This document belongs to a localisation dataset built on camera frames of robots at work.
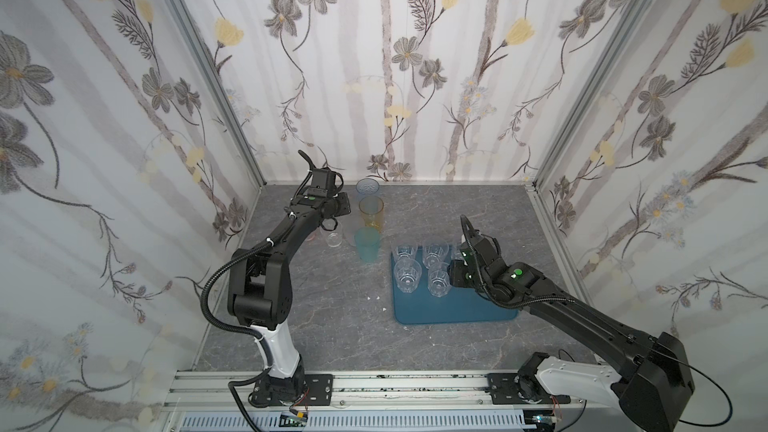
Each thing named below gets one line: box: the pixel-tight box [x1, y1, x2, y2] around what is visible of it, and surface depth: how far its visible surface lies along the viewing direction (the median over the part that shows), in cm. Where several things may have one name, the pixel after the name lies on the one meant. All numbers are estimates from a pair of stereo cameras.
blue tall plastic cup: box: [356, 178, 380, 195], surface depth 107 cm
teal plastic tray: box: [392, 245, 519, 325], surface depth 92 cm
